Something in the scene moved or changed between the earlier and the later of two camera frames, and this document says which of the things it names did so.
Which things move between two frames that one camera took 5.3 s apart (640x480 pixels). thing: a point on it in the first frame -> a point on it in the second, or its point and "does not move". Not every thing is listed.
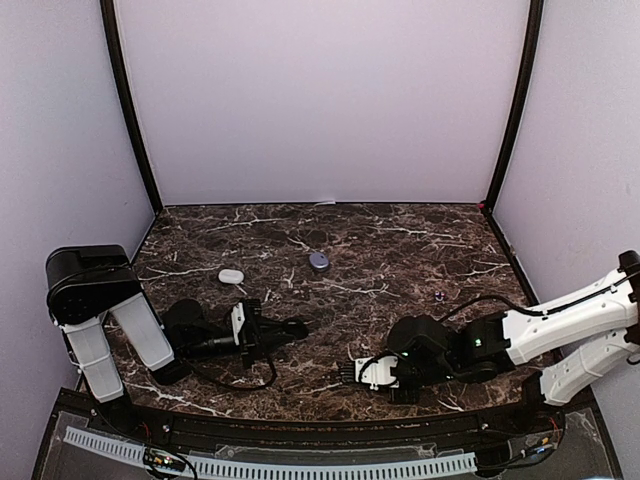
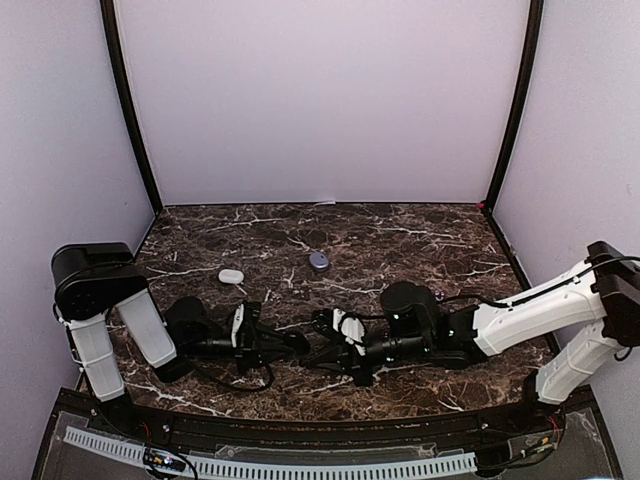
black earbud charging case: (296, 327) -> (297, 341)
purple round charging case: (319, 260) does not move
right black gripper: (405, 398) -> (340, 358)
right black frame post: (528, 75) does not move
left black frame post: (115, 42) does not move
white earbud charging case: (231, 276) does not move
